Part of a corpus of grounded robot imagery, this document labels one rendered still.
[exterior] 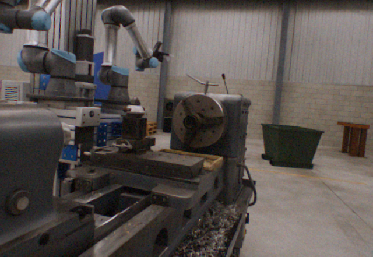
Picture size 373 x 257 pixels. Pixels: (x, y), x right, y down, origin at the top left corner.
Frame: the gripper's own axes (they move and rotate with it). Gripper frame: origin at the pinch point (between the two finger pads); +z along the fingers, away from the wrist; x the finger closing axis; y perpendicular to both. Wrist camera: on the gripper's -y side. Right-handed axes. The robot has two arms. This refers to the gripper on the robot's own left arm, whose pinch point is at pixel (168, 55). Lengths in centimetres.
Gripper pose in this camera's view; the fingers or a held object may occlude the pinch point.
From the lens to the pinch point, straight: 239.6
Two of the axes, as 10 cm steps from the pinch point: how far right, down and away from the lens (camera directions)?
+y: -1.8, 9.7, 1.4
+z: 6.7, 0.1, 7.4
